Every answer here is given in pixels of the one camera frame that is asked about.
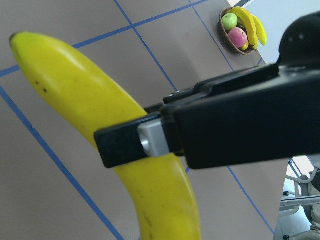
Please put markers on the red pink apple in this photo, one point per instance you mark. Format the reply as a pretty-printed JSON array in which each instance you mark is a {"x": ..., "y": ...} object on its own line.
[{"x": 238, "y": 37}]

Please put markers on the green pear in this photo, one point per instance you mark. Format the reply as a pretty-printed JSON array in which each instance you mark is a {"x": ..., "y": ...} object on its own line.
[{"x": 229, "y": 21}]

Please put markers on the yellow banana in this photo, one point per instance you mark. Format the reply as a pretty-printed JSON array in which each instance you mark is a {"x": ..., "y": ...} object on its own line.
[
  {"x": 249, "y": 25},
  {"x": 260, "y": 30},
  {"x": 87, "y": 98}
]

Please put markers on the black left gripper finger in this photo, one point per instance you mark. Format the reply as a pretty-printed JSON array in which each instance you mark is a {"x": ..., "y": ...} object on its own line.
[{"x": 252, "y": 115}]

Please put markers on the woven brown wicker basket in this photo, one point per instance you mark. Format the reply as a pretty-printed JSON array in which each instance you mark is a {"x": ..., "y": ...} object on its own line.
[{"x": 225, "y": 39}]

